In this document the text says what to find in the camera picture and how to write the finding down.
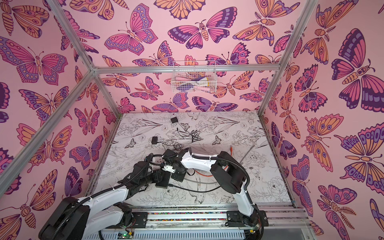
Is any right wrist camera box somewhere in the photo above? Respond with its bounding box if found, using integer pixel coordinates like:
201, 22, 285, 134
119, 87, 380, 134
163, 165, 175, 174

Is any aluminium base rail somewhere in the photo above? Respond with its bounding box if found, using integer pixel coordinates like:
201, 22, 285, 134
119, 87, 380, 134
58, 203, 316, 240

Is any red ethernet cable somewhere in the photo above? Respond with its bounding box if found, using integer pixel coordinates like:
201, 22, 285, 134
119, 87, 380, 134
193, 145, 234, 178

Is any white wire basket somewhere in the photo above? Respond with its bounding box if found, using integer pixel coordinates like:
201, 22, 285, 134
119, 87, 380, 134
170, 61, 218, 94

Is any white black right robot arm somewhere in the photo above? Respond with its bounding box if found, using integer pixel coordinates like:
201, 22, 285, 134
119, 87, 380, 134
162, 148, 268, 240

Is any aluminium frame post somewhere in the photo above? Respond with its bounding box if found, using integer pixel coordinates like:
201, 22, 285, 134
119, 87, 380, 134
47, 0, 121, 118

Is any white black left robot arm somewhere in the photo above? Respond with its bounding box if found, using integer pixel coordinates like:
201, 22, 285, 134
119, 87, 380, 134
38, 154, 175, 240

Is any black ethernet cable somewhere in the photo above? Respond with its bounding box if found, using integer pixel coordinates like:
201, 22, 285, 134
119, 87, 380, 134
167, 182, 223, 194

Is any black network switch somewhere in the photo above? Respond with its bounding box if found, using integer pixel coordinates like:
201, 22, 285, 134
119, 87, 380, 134
155, 171, 172, 189

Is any black power adapter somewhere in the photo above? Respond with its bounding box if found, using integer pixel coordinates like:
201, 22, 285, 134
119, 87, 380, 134
171, 117, 203, 143
151, 136, 184, 151

